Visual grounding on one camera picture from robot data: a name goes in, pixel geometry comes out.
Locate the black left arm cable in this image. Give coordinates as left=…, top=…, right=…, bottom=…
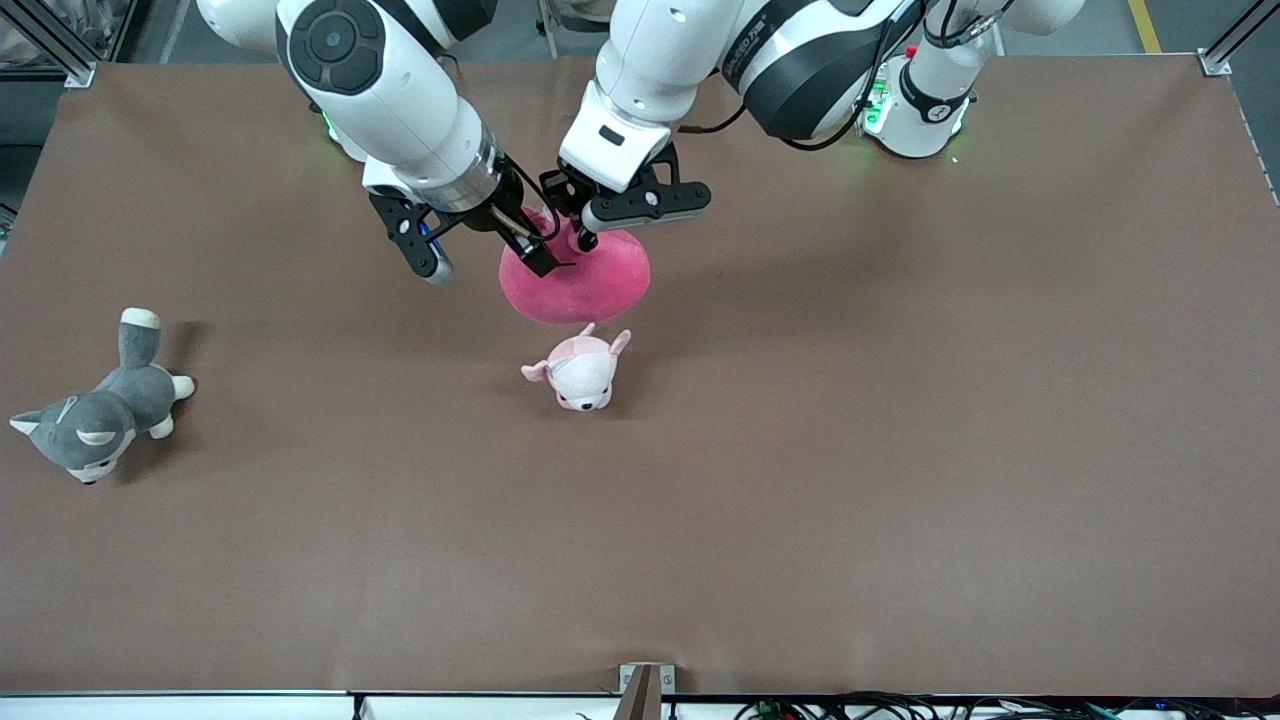
left=680, top=0, right=1013, bottom=153

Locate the aluminium frame post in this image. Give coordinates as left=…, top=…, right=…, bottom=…
left=1198, top=0, right=1280, bottom=78
left=0, top=0, right=97, bottom=89

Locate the small pale pink pig plush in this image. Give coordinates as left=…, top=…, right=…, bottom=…
left=520, top=322, right=633, bottom=413

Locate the round bright pink plush toy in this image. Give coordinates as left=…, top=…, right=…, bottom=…
left=498, top=208, right=652, bottom=326

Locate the grey and white husky plush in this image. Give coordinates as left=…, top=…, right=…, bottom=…
left=9, top=307, right=197, bottom=486

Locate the bundle of black floor cables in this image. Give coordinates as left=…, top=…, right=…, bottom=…
left=733, top=692, right=1280, bottom=720

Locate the metal table edge bracket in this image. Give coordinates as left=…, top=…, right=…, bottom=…
left=612, top=662, right=677, bottom=720

